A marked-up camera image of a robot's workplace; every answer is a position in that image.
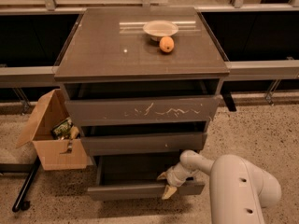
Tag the green snack bag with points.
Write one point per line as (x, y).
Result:
(62, 130)

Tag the grey drawer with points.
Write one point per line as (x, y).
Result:
(142, 111)
(143, 143)
(131, 176)

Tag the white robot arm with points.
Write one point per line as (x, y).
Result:
(239, 190)

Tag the grey bottom drawer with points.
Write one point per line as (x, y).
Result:
(131, 176)

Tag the grey middle drawer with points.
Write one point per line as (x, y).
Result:
(143, 143)

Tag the orange fruit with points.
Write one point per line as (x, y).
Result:
(166, 44)

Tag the grey drawer cabinet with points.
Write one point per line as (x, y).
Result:
(111, 57)

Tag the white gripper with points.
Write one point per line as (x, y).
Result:
(175, 178)

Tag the white bowl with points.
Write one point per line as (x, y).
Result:
(159, 29)

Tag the grey top drawer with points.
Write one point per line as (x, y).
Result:
(142, 111)

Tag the black metal floor stand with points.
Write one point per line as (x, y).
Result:
(30, 170)

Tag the grey metal railing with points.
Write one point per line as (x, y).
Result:
(43, 76)

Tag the open cardboard box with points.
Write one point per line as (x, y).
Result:
(49, 112)

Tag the black bracket behind cabinet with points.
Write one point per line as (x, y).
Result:
(228, 100)

